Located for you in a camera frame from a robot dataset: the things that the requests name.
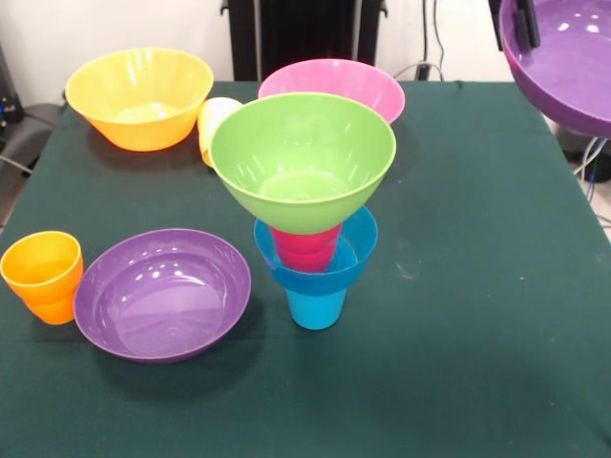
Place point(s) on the yellow orange plastic cup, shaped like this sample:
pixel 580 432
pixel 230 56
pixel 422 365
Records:
pixel 206 124

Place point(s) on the green plastic bowl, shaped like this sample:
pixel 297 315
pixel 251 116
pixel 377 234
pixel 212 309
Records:
pixel 296 210

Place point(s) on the blue plastic cup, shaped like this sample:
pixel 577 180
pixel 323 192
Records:
pixel 315 312

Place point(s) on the small blue plastic bowl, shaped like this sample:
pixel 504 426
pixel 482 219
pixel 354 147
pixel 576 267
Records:
pixel 315 281

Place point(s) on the large orange plastic bowl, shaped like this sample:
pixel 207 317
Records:
pixel 138 131

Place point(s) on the black stand with knob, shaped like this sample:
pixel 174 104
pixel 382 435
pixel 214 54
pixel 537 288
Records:
pixel 573 143

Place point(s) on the black power plug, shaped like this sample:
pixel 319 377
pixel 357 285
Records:
pixel 422 71

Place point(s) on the red plastic cup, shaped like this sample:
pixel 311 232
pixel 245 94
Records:
pixel 305 250

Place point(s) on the shallow purple plastic bowl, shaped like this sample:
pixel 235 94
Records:
pixel 568 81
pixel 162 315

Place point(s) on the large pink plastic bowl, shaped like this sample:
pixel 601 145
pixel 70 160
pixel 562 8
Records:
pixel 372 86

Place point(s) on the dark green tablecloth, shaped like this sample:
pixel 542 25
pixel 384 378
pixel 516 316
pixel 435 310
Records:
pixel 363 405

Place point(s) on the black grey chair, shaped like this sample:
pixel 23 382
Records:
pixel 28 133

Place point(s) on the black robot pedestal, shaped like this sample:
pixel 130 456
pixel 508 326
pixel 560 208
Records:
pixel 305 28

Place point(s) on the black equipment box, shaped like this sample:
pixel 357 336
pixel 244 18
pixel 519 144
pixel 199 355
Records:
pixel 7 95

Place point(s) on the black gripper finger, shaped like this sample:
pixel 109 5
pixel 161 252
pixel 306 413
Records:
pixel 495 24
pixel 527 26

